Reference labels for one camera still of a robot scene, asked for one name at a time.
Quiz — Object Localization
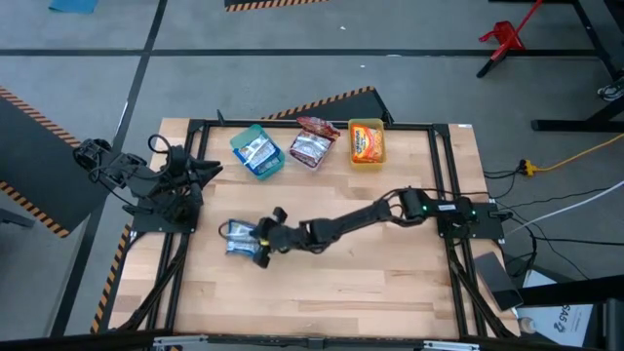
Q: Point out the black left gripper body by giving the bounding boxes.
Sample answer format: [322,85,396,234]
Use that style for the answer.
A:
[168,148,204,215]

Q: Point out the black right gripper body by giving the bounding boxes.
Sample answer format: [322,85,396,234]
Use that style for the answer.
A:
[251,207,303,268]

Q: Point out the green plastic container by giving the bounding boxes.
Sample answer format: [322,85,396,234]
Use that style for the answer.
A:
[228,123,287,182]

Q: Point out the red Maruchan ramen packet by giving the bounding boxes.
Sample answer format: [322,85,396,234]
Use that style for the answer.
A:
[295,115,341,142]
[288,131,333,170]

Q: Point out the orange Maruchan ramen packet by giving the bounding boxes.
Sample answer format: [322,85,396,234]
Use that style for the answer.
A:
[350,124,384,165]

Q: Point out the clear plastic container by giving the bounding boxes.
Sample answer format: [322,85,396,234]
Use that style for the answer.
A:
[287,116,342,172]

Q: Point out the yellow plastic container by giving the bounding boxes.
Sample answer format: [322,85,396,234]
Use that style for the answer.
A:
[347,118,388,173]

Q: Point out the black hazard-striped floor mat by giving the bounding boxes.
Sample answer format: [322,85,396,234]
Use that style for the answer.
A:
[223,0,332,14]
[260,86,395,126]
[0,85,116,240]

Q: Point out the blue floor mat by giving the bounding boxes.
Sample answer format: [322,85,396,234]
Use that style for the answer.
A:
[47,0,101,15]

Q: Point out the white printed paper sheet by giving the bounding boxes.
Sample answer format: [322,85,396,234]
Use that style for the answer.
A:
[514,269,597,348]

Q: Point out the black metal beam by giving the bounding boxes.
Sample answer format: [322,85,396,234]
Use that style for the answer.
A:
[516,275,624,351]

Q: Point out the red metal stand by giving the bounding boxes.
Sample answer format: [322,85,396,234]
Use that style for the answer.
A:
[475,0,546,80]

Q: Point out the person's shoe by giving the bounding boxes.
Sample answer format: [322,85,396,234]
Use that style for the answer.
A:
[597,77,624,103]

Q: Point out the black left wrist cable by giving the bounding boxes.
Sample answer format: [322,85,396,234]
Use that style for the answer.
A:
[147,134,173,157]

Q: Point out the black aluminium table frame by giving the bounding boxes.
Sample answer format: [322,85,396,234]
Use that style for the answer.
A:
[109,109,521,351]

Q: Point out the white cable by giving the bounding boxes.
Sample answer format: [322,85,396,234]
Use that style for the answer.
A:
[506,179,624,235]

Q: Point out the thin black cable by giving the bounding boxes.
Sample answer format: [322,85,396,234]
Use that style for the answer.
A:
[482,168,613,212]
[528,228,624,282]

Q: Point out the black metal desk frame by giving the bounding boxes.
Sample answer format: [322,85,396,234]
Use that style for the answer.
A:
[529,0,624,134]

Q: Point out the yellow extension cable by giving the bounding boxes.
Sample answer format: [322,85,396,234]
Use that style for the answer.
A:
[519,132,624,177]

